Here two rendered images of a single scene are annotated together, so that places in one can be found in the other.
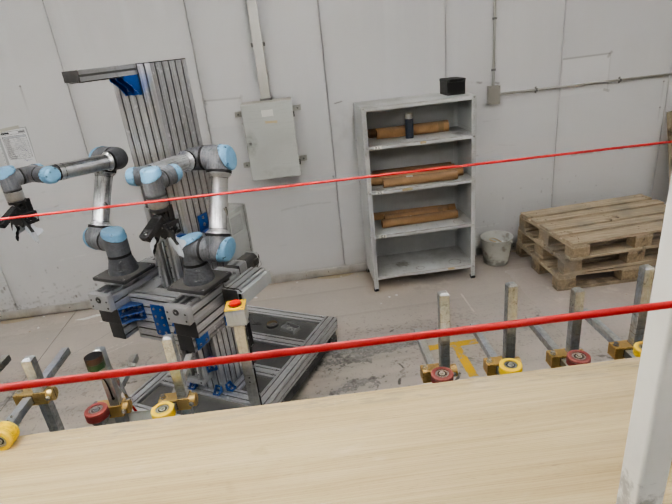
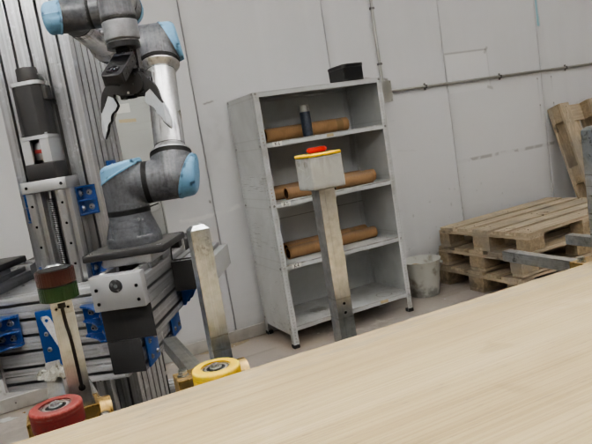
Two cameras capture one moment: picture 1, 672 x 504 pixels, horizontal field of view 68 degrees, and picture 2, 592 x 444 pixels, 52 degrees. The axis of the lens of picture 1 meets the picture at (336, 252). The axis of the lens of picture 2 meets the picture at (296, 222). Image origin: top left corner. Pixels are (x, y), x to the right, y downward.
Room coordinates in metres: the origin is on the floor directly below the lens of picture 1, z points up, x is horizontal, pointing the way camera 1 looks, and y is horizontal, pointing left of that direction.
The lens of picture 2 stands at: (0.46, 0.86, 1.26)
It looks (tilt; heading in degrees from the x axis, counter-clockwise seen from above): 8 degrees down; 339
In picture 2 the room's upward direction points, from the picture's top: 9 degrees counter-clockwise
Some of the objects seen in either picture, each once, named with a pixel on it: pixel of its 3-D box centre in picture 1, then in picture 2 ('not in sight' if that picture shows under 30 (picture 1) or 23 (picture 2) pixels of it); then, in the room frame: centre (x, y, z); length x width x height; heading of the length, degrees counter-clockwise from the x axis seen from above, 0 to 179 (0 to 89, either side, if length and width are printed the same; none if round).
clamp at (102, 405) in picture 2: (111, 408); (71, 421); (1.53, 0.90, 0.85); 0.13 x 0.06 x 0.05; 92
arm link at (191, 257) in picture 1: (193, 247); (126, 183); (2.19, 0.67, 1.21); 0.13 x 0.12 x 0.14; 71
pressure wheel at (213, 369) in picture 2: (165, 420); (220, 395); (1.42, 0.67, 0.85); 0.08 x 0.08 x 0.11
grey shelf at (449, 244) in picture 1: (415, 192); (321, 209); (4.08, -0.73, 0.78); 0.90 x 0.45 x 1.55; 94
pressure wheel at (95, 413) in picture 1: (99, 420); (62, 436); (1.46, 0.92, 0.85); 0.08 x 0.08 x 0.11
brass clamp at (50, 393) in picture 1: (36, 395); not in sight; (1.53, 1.15, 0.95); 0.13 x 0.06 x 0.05; 92
